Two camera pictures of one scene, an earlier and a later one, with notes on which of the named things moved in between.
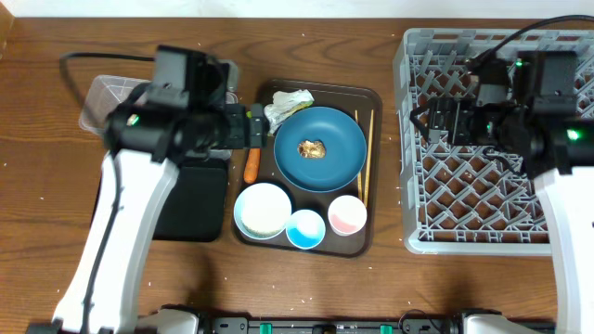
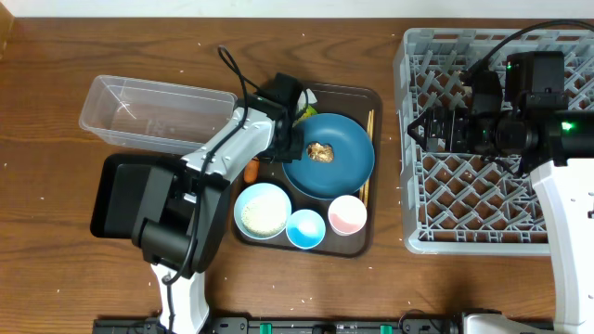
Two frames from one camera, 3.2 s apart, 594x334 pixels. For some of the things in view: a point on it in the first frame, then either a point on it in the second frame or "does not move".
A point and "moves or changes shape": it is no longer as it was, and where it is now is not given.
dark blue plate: x=345 y=149 moves or changes shape
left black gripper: x=255 y=125 → x=288 y=151
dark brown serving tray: x=315 y=191 does not move
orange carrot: x=251 y=165 does not move
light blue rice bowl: x=262 y=211 does not move
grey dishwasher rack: x=462 y=199 does not move
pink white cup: x=346 y=215 does not move
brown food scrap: x=312 y=149 moves or changes shape
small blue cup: x=305 y=229 does not move
